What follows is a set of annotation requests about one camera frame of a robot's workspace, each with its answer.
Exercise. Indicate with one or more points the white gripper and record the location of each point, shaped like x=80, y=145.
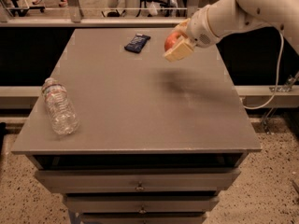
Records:
x=199, y=29

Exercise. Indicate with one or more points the red apple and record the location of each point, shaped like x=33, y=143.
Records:
x=171, y=40

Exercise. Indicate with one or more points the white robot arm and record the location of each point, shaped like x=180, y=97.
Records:
x=240, y=16

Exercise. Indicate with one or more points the blue rxbar wrapper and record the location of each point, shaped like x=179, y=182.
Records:
x=137, y=43

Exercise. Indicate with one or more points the orange sneaker right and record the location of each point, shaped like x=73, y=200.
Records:
x=63, y=3

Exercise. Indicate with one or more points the clear plastic water bottle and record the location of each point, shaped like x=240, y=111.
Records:
x=62, y=114

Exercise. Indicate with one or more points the metal railing beam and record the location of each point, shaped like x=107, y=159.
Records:
x=92, y=23

